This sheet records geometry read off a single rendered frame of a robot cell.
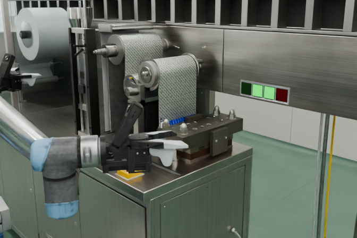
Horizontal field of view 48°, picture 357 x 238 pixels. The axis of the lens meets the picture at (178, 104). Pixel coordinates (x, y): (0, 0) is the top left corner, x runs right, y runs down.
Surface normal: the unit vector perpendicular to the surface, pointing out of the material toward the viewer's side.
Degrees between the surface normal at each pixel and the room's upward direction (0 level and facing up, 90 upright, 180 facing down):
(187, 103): 90
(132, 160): 82
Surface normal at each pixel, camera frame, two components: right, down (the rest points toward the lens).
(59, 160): 0.18, 0.25
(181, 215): 0.70, 0.18
